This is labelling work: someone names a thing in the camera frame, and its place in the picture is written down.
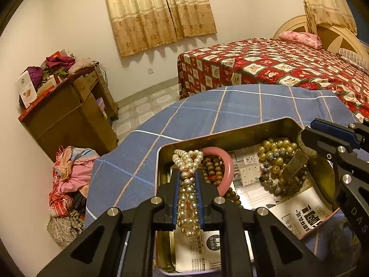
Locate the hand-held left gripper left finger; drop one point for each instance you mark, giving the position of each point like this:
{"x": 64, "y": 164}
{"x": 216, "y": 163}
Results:
{"x": 174, "y": 205}

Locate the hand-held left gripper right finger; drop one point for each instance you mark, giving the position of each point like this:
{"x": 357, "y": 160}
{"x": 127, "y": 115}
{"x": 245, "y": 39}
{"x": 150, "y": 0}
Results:
{"x": 200, "y": 205}

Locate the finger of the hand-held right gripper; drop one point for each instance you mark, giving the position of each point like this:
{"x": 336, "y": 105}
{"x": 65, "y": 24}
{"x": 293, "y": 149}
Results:
{"x": 331, "y": 128}
{"x": 328, "y": 147}

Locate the pink bangle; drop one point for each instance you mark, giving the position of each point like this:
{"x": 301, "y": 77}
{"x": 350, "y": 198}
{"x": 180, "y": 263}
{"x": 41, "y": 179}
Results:
{"x": 228, "y": 164}

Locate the rectangular metal tin box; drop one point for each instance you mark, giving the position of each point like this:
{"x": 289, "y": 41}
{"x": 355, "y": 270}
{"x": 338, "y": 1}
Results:
{"x": 230, "y": 137}

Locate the blue plaid tablecloth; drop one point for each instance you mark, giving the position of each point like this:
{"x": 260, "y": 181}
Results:
{"x": 138, "y": 161}

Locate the white paper leaflet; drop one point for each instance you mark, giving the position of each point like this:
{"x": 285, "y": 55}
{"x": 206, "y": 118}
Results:
{"x": 305, "y": 205}

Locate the striped pillow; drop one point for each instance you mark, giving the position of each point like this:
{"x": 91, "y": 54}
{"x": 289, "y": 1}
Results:
{"x": 353, "y": 57}

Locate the cream wooden headboard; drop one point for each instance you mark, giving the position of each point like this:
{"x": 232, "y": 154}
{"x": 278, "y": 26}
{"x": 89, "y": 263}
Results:
{"x": 343, "y": 39}

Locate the pink floral pillow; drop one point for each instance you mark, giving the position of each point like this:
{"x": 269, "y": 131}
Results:
{"x": 299, "y": 38}

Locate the red patterned bedspread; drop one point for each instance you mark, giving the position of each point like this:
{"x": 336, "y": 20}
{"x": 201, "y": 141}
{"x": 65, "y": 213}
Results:
{"x": 259, "y": 60}

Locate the pile of colourful clothes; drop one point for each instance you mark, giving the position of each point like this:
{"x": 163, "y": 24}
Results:
{"x": 69, "y": 184}

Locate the narrow beige patterned curtain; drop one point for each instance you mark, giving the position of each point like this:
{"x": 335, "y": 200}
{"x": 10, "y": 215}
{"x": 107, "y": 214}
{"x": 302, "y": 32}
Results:
{"x": 325, "y": 3}

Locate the brown wooden cabinet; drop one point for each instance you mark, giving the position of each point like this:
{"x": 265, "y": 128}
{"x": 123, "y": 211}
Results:
{"x": 66, "y": 121}

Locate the pale pink garment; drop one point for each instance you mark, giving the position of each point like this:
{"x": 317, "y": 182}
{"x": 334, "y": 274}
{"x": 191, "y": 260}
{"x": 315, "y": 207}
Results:
{"x": 82, "y": 65}

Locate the flat red box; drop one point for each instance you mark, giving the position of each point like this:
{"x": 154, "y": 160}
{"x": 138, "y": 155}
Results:
{"x": 31, "y": 110}

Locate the beige box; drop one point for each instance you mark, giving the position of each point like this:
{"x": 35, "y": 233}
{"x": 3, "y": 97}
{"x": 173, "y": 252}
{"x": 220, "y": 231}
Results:
{"x": 46, "y": 86}

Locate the magenta garment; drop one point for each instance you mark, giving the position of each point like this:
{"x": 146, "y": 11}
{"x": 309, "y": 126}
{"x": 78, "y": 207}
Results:
{"x": 60, "y": 62}

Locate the white cardboard box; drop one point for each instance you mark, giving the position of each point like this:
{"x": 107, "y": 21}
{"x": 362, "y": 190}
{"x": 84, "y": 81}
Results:
{"x": 26, "y": 89}

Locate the red and white box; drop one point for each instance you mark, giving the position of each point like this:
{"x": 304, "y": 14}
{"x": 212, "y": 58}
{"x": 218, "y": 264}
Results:
{"x": 56, "y": 55}

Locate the purple cloth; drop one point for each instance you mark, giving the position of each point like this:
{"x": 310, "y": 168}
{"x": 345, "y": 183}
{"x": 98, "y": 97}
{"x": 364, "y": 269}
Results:
{"x": 34, "y": 75}

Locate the wide beige patterned curtain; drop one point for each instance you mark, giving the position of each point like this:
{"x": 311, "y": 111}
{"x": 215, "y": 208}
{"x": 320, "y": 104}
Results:
{"x": 158, "y": 14}

